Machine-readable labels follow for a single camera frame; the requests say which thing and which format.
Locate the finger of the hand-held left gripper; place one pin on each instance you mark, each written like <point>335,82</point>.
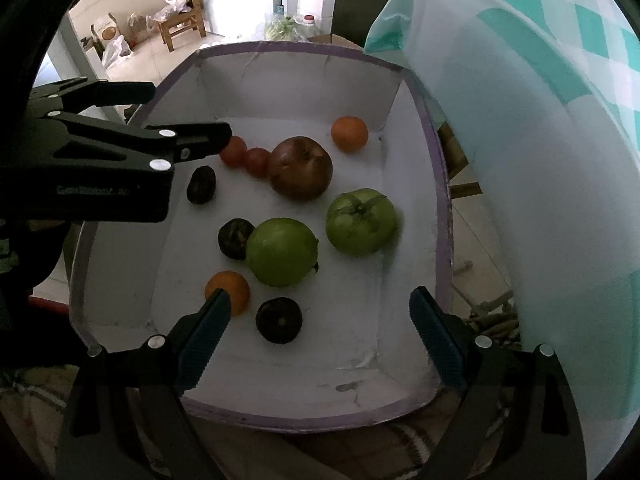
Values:
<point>200,135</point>
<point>110,92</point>

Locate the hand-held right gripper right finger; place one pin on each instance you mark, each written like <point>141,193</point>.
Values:
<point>440,345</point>

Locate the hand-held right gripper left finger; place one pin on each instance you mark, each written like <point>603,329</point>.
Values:
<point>205,340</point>

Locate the small red tomato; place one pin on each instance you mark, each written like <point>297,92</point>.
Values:
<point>234,151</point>
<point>257,162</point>

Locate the brown kiwi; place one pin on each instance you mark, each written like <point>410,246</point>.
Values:
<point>201,185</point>

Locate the orange tangerine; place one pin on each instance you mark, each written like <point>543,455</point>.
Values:
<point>231,287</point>

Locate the dark round fruit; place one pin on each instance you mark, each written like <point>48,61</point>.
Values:
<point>279,320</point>
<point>234,238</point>

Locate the white box with purple rim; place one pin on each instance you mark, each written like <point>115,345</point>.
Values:
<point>350,310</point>

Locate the large dark red tomato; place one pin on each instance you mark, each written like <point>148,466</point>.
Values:
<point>300,167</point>

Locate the smooth green tomato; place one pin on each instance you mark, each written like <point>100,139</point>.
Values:
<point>281,252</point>

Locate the green tomato with calyx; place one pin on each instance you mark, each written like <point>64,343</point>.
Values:
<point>361,221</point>

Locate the small orange tomato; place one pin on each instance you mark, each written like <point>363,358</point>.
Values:
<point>350,133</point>

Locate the wooden chair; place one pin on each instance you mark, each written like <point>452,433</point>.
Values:
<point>182,20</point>

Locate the plaid blanket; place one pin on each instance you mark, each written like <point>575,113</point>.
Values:
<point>380,452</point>

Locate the bag of green vegetables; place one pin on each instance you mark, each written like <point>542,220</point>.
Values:
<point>282,27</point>

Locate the plastic bottle with red cap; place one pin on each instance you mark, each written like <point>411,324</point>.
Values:
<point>310,24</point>

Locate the cardboard box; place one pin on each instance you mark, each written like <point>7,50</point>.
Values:
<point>334,41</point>

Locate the wooden table leg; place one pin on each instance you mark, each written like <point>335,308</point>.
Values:
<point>457,155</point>

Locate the teal checkered tablecloth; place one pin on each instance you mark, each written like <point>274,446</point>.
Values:
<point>525,160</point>

